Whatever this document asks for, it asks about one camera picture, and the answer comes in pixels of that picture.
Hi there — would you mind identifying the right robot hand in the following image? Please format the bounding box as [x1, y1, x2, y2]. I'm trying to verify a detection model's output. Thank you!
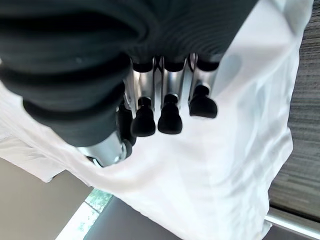
[0, 0, 260, 168]

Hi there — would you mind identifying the silver metal rail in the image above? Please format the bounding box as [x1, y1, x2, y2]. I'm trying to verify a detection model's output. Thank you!
[264, 207, 320, 232]

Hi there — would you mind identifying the white bed sheet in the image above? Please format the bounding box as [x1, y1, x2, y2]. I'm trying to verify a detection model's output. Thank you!
[0, 0, 315, 240]

